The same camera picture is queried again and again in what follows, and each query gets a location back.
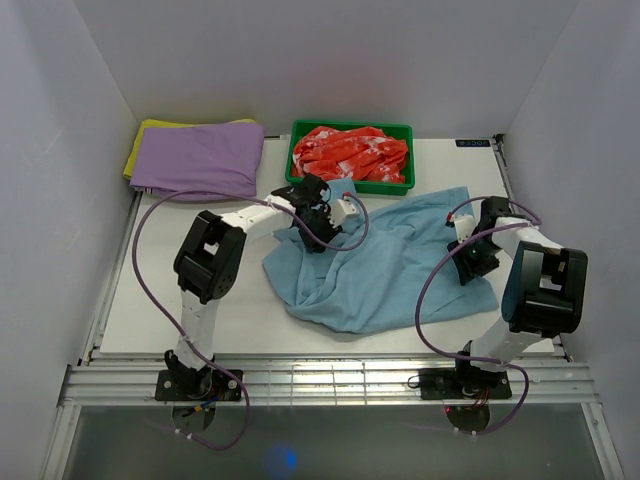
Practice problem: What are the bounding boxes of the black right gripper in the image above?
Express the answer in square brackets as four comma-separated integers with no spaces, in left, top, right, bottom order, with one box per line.
[447,235,503,288]

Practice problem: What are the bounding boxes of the light blue trousers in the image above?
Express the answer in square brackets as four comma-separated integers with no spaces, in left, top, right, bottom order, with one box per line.
[263,187,498,335]

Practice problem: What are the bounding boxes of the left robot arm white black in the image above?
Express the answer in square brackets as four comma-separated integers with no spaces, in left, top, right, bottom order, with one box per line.
[164,175,359,400]

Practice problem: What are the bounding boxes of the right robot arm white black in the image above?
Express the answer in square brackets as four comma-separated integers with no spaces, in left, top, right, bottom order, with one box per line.
[446,196,588,397]

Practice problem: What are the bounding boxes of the red white patterned trousers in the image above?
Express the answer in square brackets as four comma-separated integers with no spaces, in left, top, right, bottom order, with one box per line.
[290,126,409,184]

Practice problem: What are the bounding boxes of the folded purple trousers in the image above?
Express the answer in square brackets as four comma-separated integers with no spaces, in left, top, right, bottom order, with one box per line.
[129,122,266,202]

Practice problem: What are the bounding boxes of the folded yellow trousers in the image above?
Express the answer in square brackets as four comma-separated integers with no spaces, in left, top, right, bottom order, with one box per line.
[122,118,259,182]

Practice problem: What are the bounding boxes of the green plastic bin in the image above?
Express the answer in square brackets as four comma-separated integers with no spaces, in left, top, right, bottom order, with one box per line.
[283,118,417,196]

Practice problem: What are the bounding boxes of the dark label on table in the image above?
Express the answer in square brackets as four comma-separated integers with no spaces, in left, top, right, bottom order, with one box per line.
[455,139,491,148]

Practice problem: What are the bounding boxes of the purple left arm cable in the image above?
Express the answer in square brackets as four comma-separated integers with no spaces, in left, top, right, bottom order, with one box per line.
[130,190,371,451]

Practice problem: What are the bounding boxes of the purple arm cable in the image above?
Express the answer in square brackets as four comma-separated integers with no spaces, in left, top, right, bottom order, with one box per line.
[130,190,371,451]
[413,196,544,436]

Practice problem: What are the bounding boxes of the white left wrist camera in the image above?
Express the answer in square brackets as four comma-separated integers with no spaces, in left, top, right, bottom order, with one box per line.
[328,198,359,227]

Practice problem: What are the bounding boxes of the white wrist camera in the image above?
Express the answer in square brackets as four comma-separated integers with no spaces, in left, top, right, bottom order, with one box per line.
[328,198,359,227]
[446,213,476,244]

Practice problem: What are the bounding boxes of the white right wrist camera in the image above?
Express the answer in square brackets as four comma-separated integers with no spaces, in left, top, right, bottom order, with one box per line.
[446,213,476,244]

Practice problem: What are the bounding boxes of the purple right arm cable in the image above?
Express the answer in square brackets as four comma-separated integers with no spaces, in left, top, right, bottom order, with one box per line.
[413,196,544,436]

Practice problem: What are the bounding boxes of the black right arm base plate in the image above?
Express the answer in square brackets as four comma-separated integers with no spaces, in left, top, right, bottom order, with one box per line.
[418,367,512,400]

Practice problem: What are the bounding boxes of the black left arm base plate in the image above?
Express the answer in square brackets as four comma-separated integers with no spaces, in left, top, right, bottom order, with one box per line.
[154,370,243,402]

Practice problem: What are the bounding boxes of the aluminium table edge rail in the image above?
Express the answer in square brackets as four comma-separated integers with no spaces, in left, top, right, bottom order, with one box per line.
[60,358,599,407]

